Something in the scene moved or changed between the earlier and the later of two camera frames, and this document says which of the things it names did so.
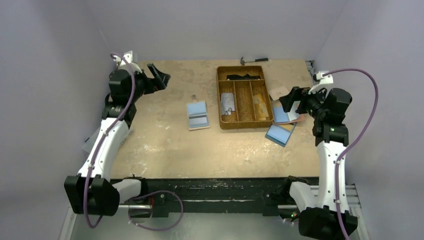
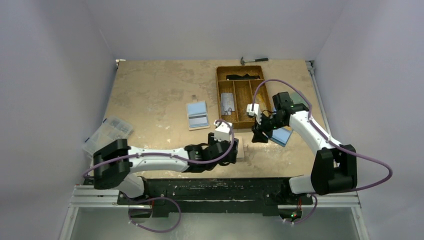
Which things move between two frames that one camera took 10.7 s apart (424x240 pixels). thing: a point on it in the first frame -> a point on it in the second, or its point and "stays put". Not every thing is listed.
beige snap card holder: [278, 92] -> [241, 147]
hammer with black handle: [242, 61] stays put
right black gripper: [298, 101] -> [260, 131]
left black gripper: [150, 82] -> [234, 149]
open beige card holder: [198, 115] stays put
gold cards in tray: [261, 111] stays put
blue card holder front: [280, 133] stays put
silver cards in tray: [227, 103] stays put
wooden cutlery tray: [243, 98] stays put
